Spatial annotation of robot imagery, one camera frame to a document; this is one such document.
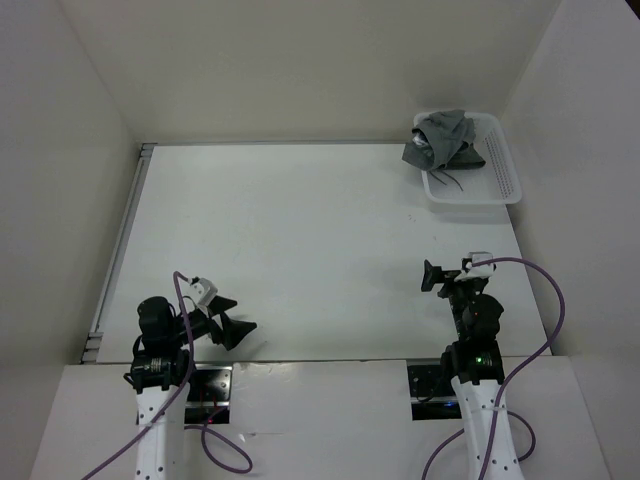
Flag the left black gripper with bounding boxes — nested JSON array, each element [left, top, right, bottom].
[[168, 294, 256, 349]]

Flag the grey shorts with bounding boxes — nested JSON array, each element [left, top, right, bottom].
[[401, 109, 486, 172]]

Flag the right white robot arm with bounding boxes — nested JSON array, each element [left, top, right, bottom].
[[421, 254, 524, 479]]

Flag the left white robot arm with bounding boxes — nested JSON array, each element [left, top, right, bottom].
[[125, 295, 257, 479]]

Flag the white plastic basket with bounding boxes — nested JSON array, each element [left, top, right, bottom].
[[422, 111, 522, 206]]

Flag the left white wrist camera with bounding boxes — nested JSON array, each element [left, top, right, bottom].
[[186, 277, 218, 309]]

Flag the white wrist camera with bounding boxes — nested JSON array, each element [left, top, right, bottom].
[[186, 277, 218, 309], [460, 251, 495, 280]]

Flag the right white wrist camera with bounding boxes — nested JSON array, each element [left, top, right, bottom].
[[460, 251, 495, 280]]

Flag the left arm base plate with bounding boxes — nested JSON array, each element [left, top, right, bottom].
[[184, 365, 233, 425]]

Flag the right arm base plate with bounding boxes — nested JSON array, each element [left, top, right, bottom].
[[407, 362, 461, 421]]

